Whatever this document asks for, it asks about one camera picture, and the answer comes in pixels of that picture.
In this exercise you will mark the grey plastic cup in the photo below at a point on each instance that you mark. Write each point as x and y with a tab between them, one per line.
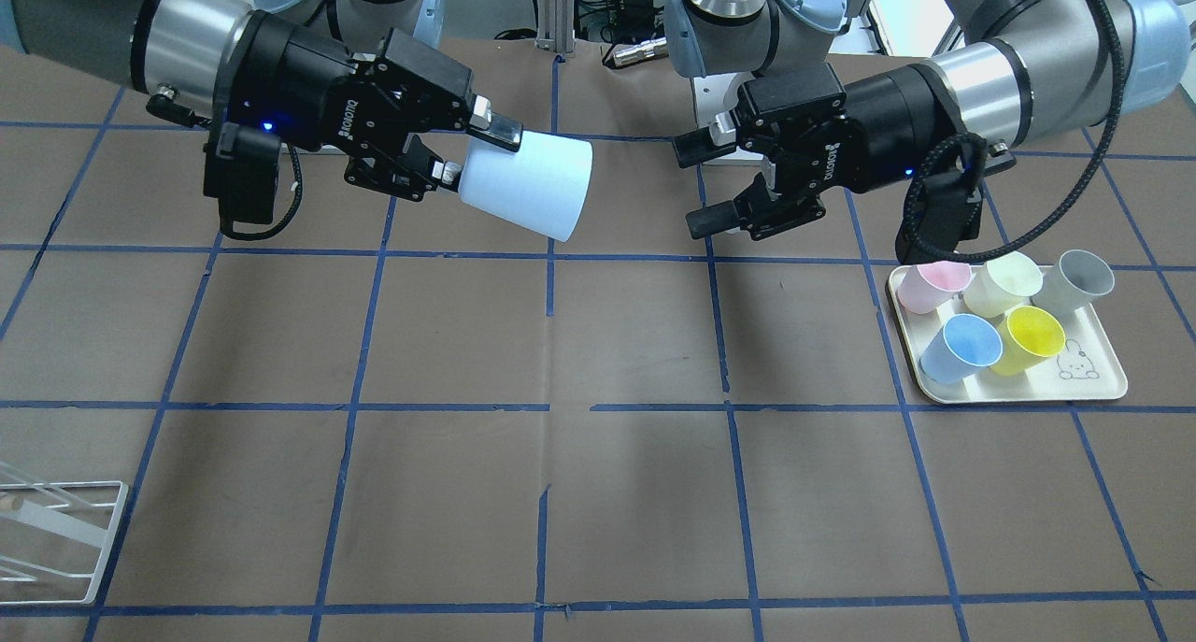
1074	282

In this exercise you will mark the aluminium frame post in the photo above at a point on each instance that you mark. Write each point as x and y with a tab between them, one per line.
555	30

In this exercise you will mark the cream plastic cup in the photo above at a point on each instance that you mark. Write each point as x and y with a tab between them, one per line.
1002	284

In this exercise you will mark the light blue plastic cup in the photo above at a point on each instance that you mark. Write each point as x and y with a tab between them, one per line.
541	187

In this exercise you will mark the pink plastic cup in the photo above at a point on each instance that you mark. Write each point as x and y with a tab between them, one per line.
926	287

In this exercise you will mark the white wire rack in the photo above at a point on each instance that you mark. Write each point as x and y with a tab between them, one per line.
58	539

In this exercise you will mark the blue cup on tray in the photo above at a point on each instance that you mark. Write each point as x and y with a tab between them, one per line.
965	345

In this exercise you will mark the yellow plastic cup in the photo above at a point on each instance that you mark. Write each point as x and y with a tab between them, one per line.
1029	335

